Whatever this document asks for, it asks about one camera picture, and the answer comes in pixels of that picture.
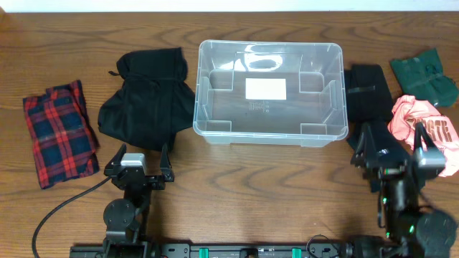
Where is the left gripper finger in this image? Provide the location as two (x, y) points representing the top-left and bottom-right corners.
(111, 143), (127, 168)
(160, 143), (171, 175)

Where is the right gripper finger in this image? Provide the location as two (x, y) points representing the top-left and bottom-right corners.
(353, 123), (375, 166)
(413, 122), (436, 151)

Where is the pink printed shirt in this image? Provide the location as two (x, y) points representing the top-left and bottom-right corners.
(388, 95), (458, 177)

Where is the black cloth with band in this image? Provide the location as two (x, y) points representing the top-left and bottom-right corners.
(344, 64), (394, 123)

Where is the dark navy cloth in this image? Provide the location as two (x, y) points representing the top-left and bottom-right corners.
(347, 120), (404, 193)

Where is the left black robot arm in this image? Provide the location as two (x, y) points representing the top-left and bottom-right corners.
(103, 144), (175, 257)

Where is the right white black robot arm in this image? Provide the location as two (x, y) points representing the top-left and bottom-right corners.
(346, 120), (458, 257)

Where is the dark green folded cloth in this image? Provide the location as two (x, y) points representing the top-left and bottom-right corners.
(390, 49), (458, 108)

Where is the red blue plaid cloth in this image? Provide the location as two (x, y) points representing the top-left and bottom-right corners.
(23, 80), (99, 189)

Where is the large black garment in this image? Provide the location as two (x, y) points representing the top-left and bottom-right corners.
(98, 47), (195, 151)

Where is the clear plastic storage bin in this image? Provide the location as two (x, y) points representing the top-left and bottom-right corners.
(193, 39), (349, 148)

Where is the white label in bin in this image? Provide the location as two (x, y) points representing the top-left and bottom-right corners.
(245, 78), (287, 100)

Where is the black mounting rail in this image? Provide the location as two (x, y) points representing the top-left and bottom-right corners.
(69, 242), (356, 258)

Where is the black cable on table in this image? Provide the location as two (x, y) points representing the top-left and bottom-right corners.
(31, 175), (113, 258)

